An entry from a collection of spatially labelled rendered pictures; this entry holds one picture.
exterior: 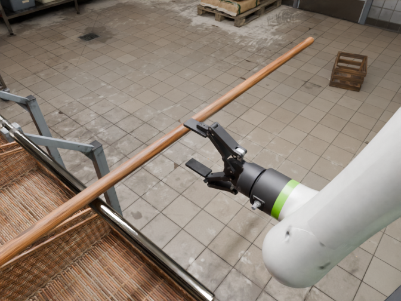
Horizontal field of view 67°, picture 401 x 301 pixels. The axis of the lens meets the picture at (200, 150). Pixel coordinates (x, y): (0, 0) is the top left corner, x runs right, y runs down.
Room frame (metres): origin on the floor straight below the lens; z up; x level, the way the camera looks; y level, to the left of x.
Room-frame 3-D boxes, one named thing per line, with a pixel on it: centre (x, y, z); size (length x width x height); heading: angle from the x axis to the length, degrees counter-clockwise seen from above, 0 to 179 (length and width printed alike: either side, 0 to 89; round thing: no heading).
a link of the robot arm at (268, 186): (0.42, -0.15, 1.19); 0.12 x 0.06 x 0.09; 139
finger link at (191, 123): (0.56, 0.01, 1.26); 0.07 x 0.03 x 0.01; 49
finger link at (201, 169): (0.56, 0.01, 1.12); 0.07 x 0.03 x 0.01; 49
